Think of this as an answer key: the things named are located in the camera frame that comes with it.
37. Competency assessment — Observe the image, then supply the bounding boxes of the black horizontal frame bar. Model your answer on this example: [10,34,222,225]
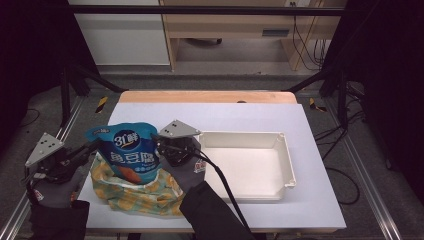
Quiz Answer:
[66,4,348,17]

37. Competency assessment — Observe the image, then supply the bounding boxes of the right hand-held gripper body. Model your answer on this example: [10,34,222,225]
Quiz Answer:
[151,119,202,168]

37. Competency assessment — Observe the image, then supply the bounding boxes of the wooden table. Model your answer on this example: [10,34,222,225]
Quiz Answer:
[84,90,344,234]

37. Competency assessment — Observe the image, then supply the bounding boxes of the fruit print cloth bag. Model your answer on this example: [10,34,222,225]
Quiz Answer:
[89,151,185,217]

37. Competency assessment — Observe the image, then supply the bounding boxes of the aluminium floor rail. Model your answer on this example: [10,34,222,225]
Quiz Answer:
[0,94,86,240]
[324,99,404,240]

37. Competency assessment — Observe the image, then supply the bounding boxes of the white cabinet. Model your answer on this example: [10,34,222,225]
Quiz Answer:
[68,0,171,66]

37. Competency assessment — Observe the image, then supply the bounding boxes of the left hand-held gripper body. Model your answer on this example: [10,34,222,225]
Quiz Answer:
[22,132,84,185]

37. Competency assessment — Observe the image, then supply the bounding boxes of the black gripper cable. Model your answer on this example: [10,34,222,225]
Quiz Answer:
[151,133,254,238]

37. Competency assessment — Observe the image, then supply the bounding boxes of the black floor cables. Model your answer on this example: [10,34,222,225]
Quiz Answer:
[314,109,368,162]

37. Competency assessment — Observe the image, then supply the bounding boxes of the person's right hand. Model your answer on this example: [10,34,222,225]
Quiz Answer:
[159,135,210,195]

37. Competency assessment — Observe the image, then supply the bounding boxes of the black hanging desk cables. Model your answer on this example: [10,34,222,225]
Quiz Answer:
[291,1,329,71]

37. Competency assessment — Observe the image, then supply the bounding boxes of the person's left hand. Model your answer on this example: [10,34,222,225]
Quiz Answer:
[28,166,85,210]

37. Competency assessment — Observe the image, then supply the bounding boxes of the black looped floor cable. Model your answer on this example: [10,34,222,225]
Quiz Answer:
[324,166,362,206]

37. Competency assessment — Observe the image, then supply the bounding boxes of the wooden desk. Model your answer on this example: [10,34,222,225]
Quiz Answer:
[159,0,348,72]

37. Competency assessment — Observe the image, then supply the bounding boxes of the black curtain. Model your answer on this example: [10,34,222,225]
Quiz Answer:
[0,0,98,154]
[323,0,424,201]

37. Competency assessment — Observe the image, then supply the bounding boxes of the thin black floor cable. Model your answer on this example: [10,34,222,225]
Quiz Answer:
[19,108,41,128]

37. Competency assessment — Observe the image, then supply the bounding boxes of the blue snack packet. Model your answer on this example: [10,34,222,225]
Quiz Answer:
[84,121,164,186]

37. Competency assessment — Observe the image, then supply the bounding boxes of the white plastic bin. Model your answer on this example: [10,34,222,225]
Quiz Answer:
[198,130,297,202]

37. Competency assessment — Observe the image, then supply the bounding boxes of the yellow black tape marker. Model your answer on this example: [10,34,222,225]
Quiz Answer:
[95,95,109,114]
[308,97,328,113]

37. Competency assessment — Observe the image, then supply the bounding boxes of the black metal frame strut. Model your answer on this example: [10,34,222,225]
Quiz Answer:
[283,66,351,129]
[59,63,129,128]

